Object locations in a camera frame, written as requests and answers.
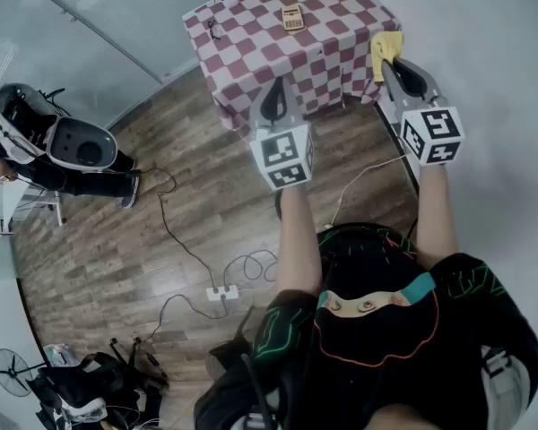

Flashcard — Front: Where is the thin white cable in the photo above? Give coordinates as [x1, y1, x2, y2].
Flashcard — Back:
[328, 153, 410, 230]

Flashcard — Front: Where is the white power strip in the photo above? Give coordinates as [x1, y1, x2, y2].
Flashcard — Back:
[205, 284, 240, 303]

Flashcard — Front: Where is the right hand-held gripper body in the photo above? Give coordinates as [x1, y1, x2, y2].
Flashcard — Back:
[396, 99, 465, 167]

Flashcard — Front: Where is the red white checkered tablecloth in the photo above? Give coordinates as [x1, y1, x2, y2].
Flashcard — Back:
[182, 0, 403, 141]

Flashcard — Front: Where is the white shelf unit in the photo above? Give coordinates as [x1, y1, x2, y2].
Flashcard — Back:
[0, 176, 67, 237]

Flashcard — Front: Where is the short black floor cable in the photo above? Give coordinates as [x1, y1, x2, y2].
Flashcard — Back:
[142, 292, 230, 345]

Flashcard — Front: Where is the long black floor cable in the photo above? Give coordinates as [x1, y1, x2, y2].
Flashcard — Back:
[134, 166, 220, 291]

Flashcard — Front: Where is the black metal stand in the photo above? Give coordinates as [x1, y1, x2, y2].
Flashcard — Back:
[204, 305, 262, 381]

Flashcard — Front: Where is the yellow cloth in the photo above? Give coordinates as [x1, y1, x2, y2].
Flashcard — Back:
[370, 30, 405, 83]

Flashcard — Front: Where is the looped black cable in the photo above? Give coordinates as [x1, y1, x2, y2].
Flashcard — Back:
[222, 248, 280, 287]

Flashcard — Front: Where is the person's black printed shirt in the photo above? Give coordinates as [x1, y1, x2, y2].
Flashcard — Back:
[192, 221, 538, 430]

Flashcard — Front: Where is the person's right forearm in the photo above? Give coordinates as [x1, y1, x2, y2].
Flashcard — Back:
[413, 163, 459, 271]

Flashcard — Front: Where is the orange calculator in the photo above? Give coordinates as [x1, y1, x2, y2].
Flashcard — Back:
[280, 4, 307, 32]

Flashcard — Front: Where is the person's left forearm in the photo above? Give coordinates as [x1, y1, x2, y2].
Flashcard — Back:
[274, 185, 324, 296]

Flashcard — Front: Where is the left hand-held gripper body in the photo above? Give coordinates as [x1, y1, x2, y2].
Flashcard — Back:
[249, 122, 316, 192]

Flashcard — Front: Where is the black office chair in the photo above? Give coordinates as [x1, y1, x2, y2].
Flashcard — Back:
[26, 337, 170, 430]

